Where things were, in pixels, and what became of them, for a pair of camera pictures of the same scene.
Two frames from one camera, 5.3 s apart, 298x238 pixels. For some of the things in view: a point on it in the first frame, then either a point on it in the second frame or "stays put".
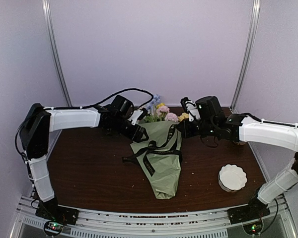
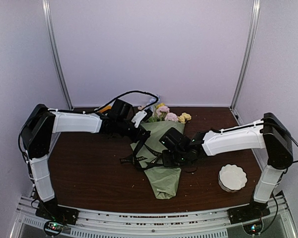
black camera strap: [152, 146] -> [136, 156]
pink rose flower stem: [163, 112] stays put
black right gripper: [186, 132] -> [167, 161]
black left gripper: [136, 135] stays put
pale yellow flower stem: [184, 115] stays put
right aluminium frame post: [256, 5] stays put
